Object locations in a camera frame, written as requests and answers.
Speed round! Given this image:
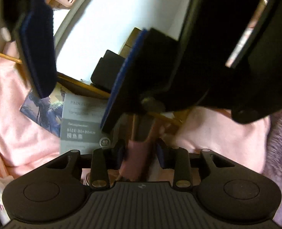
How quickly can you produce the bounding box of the pink card sleeve pack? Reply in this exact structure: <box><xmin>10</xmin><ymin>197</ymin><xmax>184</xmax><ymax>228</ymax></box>
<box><xmin>118</xmin><ymin>114</ymin><xmax>165</xmax><ymax>183</ymax></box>

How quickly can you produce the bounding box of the gold cardboard box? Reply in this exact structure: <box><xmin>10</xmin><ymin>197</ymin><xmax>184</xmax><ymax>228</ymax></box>
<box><xmin>119</xmin><ymin>27</ymin><xmax>141</xmax><ymax>58</ymax></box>

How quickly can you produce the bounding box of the grey card pack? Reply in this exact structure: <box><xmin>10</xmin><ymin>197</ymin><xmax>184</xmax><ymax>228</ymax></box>
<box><xmin>59</xmin><ymin>94</ymin><xmax>116</xmax><ymax>154</ymax></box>

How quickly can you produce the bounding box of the dark grey box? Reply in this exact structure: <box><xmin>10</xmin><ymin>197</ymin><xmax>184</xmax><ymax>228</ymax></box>
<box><xmin>90</xmin><ymin>50</ymin><xmax>125</xmax><ymax>93</ymax></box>

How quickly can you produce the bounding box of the orange cardboard box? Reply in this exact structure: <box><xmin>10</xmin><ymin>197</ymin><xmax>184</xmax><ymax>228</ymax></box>
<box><xmin>0</xmin><ymin>0</ymin><xmax>197</xmax><ymax>99</ymax></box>

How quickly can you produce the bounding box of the illustrated art card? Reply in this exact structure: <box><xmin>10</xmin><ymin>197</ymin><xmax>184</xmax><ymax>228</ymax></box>
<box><xmin>20</xmin><ymin>83</ymin><xmax>71</xmax><ymax>137</ymax></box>

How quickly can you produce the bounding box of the pink cloud bedspread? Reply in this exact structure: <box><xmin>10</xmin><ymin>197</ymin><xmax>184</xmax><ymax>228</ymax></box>
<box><xmin>0</xmin><ymin>40</ymin><xmax>273</xmax><ymax>220</ymax></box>

